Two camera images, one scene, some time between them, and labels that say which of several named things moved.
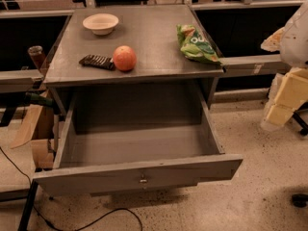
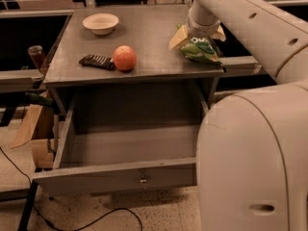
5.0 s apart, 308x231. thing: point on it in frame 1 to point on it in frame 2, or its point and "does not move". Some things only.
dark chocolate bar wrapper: (98, 62) does not move
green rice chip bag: (194, 46) does not move
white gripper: (295, 38) to (203, 30)
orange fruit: (124, 58) does not move
